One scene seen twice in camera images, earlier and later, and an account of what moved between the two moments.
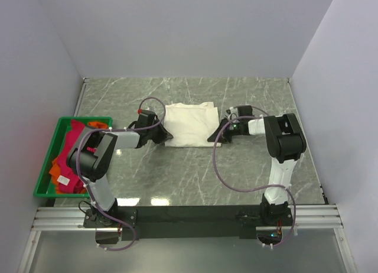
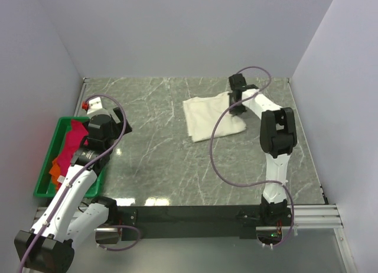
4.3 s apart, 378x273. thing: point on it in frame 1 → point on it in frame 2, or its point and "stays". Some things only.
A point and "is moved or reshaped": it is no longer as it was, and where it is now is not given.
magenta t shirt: [75, 184] stays
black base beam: [162, 223] stays
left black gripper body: [157, 133] → [117, 127]
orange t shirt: [54, 172] stays
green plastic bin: [45, 187] stays
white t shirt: [191, 124] is moved or reshaped
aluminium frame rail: [318, 217] stays
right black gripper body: [231, 130] → [238, 109]
